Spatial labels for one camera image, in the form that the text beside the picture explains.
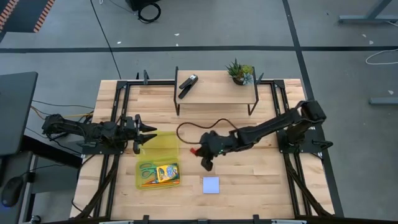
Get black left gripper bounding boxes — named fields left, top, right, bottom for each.
left=121, top=114, right=158, bottom=156

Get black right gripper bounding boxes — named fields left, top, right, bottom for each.
left=195, top=129, right=239, bottom=172

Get green-handled scissors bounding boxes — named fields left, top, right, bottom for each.
left=139, top=162, right=158, bottom=180

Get yellow crayon box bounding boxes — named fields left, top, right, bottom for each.
left=155, top=163, right=180, bottom=184

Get orange pencil with eraser cap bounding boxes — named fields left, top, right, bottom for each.
left=139, top=181, right=181, bottom=188

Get yellow translucent pencil case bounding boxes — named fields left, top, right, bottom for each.
left=135, top=130, right=182, bottom=190

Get pale purple sticky note pad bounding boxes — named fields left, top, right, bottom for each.
left=202, top=176, right=220, bottom=195

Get wooden shelf with black legs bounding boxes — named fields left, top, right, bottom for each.
left=173, top=65, right=261, bottom=116

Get black stapler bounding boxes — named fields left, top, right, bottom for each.
left=178, top=73, right=199, bottom=100

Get potted succulent plant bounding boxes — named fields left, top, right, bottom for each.
left=226, top=58, right=255, bottom=86

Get dark grey desk panel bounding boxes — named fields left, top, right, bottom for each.
left=0, top=72, right=39, bottom=156

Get black computer mouse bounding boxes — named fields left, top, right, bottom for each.
left=1, top=175, right=25, bottom=208

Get orange-striped floor mat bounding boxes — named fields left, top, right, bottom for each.
left=0, top=0, right=55, bottom=34

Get grey metal table leg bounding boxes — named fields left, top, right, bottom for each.
left=338, top=0, right=398, bottom=25
left=369, top=96, right=398, bottom=105

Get dark cable on table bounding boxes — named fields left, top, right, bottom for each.
left=175, top=118, right=240, bottom=146

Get black aluminium table frame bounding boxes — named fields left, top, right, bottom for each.
left=70, top=77, right=345, bottom=224

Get long black floor cable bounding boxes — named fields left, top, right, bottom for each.
left=90, top=0, right=123, bottom=80

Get coiled black cable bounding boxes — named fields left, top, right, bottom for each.
left=137, top=2, right=162, bottom=24

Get white floor cable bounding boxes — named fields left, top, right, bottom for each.
left=365, top=48, right=398, bottom=65

